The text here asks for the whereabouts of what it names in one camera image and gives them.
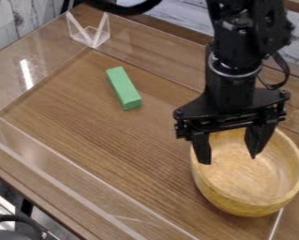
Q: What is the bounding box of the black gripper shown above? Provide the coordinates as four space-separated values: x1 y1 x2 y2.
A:
172 88 289 165

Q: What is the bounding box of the green rectangular block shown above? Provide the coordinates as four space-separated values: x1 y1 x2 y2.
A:
106 67 141 110

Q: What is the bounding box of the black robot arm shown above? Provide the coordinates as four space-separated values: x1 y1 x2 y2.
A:
172 0 292 165

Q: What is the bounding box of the wooden bowl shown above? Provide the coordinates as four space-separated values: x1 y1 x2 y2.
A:
189 129 299 218

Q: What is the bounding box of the clear acrylic corner bracket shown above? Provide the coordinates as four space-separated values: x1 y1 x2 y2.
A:
65 12 109 49

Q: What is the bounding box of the clear acrylic tray wall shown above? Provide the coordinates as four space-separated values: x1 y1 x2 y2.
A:
0 116 199 240

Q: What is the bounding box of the black table leg bracket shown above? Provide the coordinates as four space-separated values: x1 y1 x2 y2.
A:
14 198 60 240

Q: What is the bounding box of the black cable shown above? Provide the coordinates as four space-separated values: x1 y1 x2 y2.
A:
0 213 44 240

